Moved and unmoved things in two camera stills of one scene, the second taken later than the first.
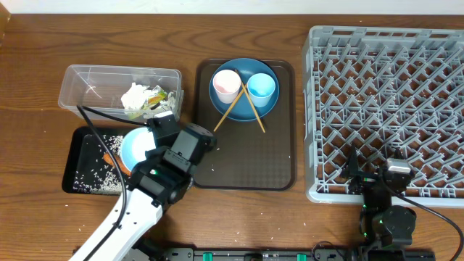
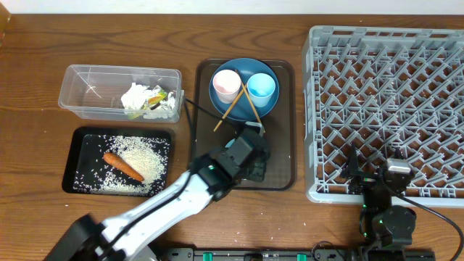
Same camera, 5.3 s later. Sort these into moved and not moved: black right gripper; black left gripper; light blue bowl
Moved: light blue bowl; black left gripper
Not moved: black right gripper
